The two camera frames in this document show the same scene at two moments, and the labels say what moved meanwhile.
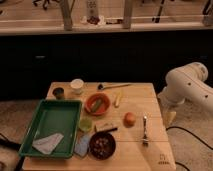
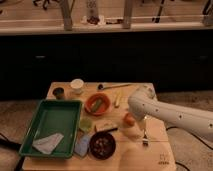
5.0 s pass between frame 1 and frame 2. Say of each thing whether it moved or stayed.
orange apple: stayed
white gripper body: moved
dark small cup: stayed
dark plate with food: stayed
